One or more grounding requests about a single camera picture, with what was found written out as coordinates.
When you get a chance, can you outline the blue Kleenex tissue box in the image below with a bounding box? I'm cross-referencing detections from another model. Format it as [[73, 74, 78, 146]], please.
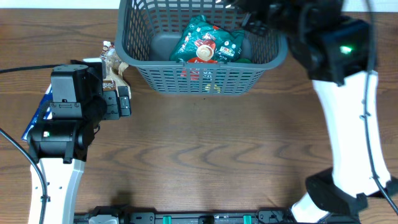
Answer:
[[21, 85, 53, 142]]

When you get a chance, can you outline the beige Pantree snack bag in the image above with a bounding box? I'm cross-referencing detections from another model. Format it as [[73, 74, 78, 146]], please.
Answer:
[[100, 40, 132, 98]]

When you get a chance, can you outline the green lid jar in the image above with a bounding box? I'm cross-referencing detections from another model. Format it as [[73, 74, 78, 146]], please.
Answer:
[[235, 58, 252, 63]]

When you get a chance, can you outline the green Nescafe coffee bag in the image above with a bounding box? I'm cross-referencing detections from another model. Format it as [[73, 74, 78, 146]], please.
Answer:
[[169, 14, 246, 91]]

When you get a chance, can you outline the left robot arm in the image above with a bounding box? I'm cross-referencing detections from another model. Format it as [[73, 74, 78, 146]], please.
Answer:
[[27, 58, 131, 223]]

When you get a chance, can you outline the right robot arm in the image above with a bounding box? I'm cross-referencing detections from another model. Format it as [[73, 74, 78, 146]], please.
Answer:
[[225, 0, 397, 223]]

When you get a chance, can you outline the grey plastic basket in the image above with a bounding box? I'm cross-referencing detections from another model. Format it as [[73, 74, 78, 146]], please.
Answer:
[[115, 0, 288, 95]]

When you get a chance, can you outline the right black cable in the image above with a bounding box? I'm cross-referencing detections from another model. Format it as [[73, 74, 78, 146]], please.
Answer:
[[360, 0, 398, 215]]

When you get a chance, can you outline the black cable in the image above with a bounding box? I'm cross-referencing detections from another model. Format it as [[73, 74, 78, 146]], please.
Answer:
[[360, 0, 398, 215], [0, 64, 60, 224]]

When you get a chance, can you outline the left black cable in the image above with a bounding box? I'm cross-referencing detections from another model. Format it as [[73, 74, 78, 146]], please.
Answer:
[[0, 64, 60, 224]]

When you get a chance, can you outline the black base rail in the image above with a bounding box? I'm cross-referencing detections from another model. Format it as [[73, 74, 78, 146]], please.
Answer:
[[72, 207, 296, 224]]

